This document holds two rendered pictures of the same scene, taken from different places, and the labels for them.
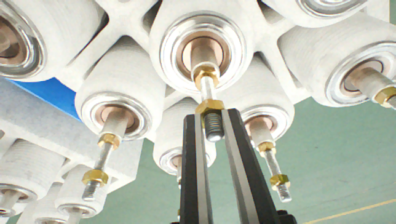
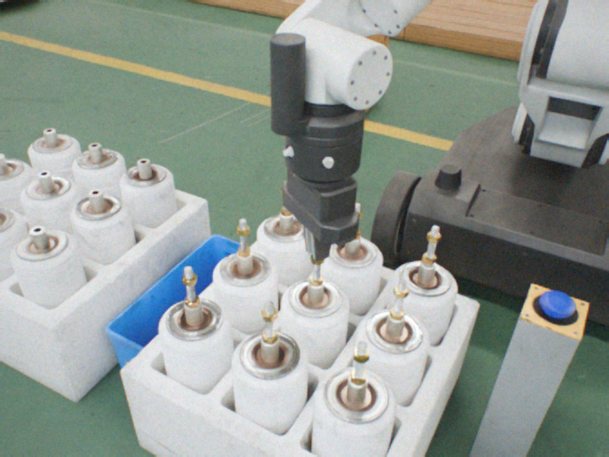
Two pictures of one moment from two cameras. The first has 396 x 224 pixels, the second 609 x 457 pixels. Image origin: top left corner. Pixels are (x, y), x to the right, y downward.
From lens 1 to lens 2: 0.73 m
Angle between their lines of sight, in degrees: 79
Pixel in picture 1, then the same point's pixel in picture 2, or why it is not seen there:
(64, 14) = (302, 257)
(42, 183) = (107, 228)
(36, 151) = (130, 240)
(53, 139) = (142, 257)
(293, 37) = not seen: hidden behind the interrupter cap
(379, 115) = not seen: outside the picture
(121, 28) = not seen: hidden behind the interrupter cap
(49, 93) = (178, 274)
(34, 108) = (167, 257)
